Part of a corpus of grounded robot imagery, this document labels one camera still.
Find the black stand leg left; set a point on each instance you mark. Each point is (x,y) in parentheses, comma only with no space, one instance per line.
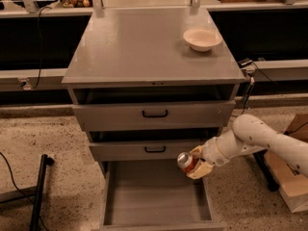
(33,194)

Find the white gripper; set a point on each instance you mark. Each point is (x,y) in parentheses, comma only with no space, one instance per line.
(212,154)

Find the grey drawer cabinet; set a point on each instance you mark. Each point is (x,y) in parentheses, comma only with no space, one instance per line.
(129,52)

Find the grey top drawer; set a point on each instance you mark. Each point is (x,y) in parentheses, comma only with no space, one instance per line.
(153,111)

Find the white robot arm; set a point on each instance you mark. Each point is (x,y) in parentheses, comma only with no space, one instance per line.
(248,134)

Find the grey middle drawer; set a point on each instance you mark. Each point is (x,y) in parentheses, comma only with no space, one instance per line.
(147,144)

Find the black stand leg right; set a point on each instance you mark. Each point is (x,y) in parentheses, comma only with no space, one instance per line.
(260,160)

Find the red coke can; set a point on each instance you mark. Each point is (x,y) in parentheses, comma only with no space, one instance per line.
(186,162)

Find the grey open bottom drawer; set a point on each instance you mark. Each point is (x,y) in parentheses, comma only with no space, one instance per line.
(154,195)

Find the black stand leg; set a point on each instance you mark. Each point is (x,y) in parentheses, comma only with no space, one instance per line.
(260,160)
(33,194)

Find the white bowl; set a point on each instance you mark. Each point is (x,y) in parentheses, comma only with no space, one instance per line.
(202,39)

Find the cardboard box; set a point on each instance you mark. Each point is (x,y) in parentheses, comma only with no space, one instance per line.
(293,186)

